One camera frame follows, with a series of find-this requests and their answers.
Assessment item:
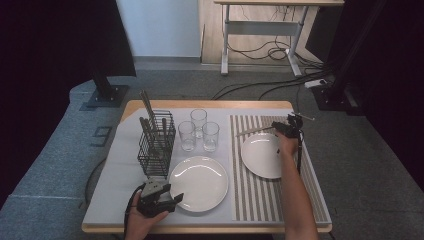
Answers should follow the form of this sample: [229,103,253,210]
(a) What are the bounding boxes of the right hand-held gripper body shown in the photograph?
[277,112,315,140]

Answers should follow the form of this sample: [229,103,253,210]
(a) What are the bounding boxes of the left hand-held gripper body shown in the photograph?
[136,178,178,219]

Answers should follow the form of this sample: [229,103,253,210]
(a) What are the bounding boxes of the silver table knife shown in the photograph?
[235,125,275,138]

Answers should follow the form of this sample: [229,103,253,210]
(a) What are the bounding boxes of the large white plate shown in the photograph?
[168,155,230,213]

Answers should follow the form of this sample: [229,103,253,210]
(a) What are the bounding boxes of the black wire cutlery caddy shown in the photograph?
[137,108,177,179]

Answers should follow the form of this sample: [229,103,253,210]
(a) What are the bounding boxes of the small white plate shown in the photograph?
[240,132,285,180]

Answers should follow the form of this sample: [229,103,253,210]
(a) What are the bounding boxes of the clear drinking glass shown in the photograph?
[177,120,197,153]
[202,121,220,153]
[190,108,208,139]

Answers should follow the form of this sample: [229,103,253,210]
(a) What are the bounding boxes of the person's left hand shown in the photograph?
[124,189,170,240]

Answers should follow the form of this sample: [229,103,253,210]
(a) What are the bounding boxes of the black metal stand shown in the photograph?
[311,0,389,117]
[79,68,130,112]

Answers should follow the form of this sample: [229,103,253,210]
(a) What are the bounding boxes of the white power strip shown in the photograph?
[303,78,329,90]

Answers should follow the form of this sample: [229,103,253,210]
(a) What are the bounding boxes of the silver cutlery piece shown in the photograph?
[139,89,154,130]
[141,89,158,132]
[142,118,154,144]
[139,116,150,139]

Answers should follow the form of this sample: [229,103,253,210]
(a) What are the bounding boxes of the wooden table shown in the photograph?
[81,99,333,234]

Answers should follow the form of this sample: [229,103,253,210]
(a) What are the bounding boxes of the brown white striped placemat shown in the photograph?
[229,114,333,224]

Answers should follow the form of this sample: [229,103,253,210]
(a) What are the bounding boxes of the desk with white legs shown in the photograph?
[213,0,346,78]

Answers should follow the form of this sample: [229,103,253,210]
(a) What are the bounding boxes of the black curtain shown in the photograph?
[0,0,137,208]
[304,0,424,183]

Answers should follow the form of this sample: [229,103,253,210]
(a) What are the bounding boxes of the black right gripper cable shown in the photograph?
[296,129,305,174]

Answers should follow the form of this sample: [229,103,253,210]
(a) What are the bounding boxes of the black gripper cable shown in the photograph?
[296,129,305,174]
[123,184,146,236]

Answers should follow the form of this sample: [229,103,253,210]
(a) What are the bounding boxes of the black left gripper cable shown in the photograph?
[123,184,146,236]

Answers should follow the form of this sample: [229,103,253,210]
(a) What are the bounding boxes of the black floor cable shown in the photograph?
[210,78,321,101]
[258,74,334,101]

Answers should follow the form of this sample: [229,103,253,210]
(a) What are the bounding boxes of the coiled black cable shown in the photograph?
[228,4,323,64]

